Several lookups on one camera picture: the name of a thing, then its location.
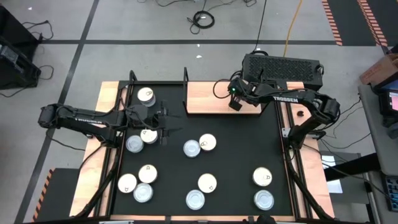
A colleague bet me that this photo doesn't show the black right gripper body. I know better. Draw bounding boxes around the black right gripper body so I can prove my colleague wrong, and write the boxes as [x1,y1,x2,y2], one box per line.
[228,77,251,101]

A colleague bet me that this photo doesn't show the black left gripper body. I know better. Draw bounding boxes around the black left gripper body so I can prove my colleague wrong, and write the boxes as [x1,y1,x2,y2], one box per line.
[154,98,171,147]

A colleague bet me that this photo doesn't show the gold pull-tab seafood can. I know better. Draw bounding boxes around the gold pull-tab seafood can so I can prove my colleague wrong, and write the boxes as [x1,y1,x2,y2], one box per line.
[197,173,218,194]
[117,173,138,194]
[198,133,218,152]
[252,166,274,187]
[139,128,159,145]
[138,164,159,184]
[137,86,155,103]

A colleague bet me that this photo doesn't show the black perforated computer case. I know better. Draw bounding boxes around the black perforated computer case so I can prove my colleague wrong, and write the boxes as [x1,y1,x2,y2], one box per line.
[241,53,324,93]

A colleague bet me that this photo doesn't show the black table mat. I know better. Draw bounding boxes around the black table mat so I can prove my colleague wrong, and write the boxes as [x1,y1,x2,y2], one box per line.
[111,82,295,218]

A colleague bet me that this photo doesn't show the white paper sheet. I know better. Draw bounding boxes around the white paper sheet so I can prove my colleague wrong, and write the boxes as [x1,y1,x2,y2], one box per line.
[322,154,344,194]

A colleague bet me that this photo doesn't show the black floor mat, orange stripes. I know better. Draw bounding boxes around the black floor mat, orange stripes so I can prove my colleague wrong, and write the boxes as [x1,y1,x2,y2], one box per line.
[356,0,398,48]
[321,0,379,47]
[30,167,81,223]

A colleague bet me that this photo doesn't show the black flat bar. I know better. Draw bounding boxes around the black flat bar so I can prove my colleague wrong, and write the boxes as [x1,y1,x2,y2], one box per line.
[323,152,382,183]

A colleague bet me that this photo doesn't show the grey side table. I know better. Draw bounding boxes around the grey side table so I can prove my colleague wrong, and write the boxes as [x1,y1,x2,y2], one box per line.
[357,83,398,177]

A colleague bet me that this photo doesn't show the brown cardboard box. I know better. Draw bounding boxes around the brown cardboard box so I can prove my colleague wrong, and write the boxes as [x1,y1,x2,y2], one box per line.
[359,52,398,86]

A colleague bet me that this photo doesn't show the black monitor with pink screen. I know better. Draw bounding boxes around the black monitor with pink screen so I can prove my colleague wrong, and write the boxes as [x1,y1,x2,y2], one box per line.
[377,88,398,118]

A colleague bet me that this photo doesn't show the black equipment case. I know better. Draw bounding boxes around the black equipment case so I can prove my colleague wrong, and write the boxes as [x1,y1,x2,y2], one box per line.
[0,36,42,90]

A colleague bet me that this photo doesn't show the dark keypad device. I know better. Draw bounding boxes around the dark keypad device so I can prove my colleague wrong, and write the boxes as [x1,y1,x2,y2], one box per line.
[381,174,398,213]

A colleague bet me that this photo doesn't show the large black box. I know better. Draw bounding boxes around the large black box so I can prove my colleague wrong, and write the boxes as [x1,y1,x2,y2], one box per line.
[0,5,40,52]

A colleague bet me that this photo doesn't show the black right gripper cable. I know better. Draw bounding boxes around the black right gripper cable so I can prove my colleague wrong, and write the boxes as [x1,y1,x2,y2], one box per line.
[212,78,234,100]

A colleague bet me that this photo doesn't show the wooden shelf with black frame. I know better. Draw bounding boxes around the wooden shelf with black frame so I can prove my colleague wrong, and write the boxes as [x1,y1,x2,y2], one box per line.
[182,67,264,116]

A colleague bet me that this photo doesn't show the thin black hanging cable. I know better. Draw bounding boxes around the thin black hanging cable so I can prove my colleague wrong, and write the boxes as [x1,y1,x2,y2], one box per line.
[252,0,268,54]

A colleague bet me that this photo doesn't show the coiled black floor cable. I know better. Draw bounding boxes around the coiled black floor cable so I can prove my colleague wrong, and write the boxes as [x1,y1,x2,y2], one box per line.
[185,10,216,35]

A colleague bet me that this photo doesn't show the yellow cable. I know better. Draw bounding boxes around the yellow cable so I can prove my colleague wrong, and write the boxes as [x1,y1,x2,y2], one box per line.
[282,0,304,58]

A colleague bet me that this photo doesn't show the black aluminium table frame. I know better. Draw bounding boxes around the black aluminium table frame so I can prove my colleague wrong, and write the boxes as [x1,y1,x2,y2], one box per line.
[68,70,336,224]

